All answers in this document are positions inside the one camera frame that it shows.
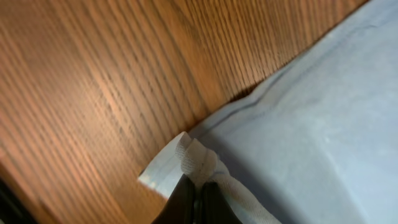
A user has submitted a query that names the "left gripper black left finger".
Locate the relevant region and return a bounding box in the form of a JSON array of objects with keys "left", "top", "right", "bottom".
[{"left": 152, "top": 174, "right": 196, "bottom": 224}]

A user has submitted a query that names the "light blue printed t-shirt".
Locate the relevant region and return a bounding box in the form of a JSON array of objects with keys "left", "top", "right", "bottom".
[{"left": 139, "top": 0, "right": 397, "bottom": 223}]

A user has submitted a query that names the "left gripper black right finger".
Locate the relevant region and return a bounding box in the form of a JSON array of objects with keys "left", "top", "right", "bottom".
[{"left": 198, "top": 182, "right": 242, "bottom": 224}]

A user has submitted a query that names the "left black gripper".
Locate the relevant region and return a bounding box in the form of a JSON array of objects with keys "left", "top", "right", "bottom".
[{"left": 1, "top": 180, "right": 37, "bottom": 224}]

